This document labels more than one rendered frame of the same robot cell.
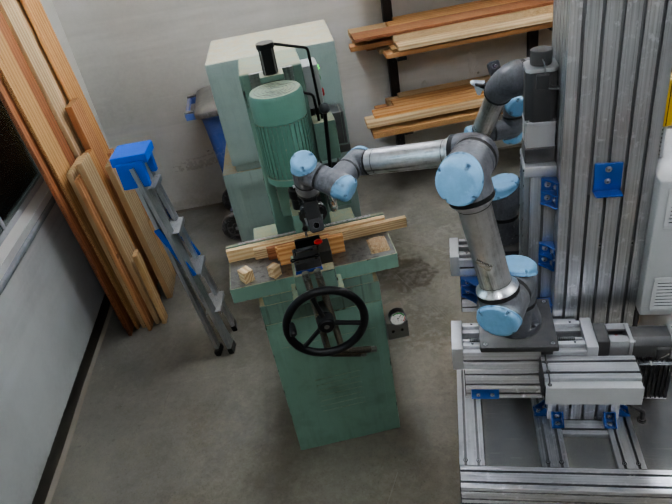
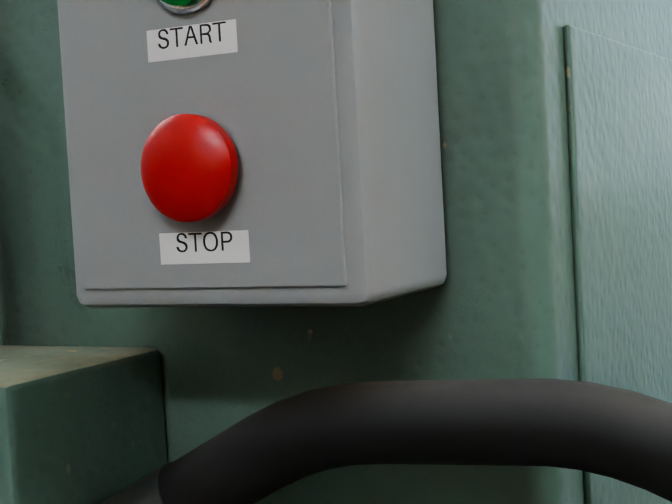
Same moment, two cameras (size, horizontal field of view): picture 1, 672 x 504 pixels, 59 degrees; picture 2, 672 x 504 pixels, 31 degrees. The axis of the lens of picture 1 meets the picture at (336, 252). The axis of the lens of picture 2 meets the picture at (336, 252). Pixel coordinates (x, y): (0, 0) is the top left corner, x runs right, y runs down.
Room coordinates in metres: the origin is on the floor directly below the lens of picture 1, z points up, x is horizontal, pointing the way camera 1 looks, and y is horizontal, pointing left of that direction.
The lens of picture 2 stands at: (2.42, -0.33, 1.35)
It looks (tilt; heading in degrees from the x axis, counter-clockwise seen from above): 3 degrees down; 120
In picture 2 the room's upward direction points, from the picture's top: 3 degrees counter-clockwise
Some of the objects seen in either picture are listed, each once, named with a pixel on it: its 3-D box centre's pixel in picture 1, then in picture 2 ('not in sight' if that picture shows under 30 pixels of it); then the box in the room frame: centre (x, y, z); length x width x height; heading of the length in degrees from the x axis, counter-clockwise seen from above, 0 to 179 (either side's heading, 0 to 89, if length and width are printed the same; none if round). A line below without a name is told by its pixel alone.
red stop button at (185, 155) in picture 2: not in sight; (188, 168); (2.21, -0.06, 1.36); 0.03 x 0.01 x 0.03; 3
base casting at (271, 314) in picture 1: (311, 260); not in sight; (2.01, 0.10, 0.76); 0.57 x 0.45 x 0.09; 3
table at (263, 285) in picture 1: (313, 269); not in sight; (1.78, 0.09, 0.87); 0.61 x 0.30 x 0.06; 93
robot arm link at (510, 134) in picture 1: (508, 128); not in sight; (2.11, -0.74, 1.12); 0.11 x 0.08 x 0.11; 90
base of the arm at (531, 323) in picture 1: (515, 309); not in sight; (1.37, -0.50, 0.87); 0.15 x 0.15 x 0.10
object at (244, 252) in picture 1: (306, 238); not in sight; (1.90, 0.10, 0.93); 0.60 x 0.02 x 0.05; 93
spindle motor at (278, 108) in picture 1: (284, 134); not in sight; (1.88, 0.10, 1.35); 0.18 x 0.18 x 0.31
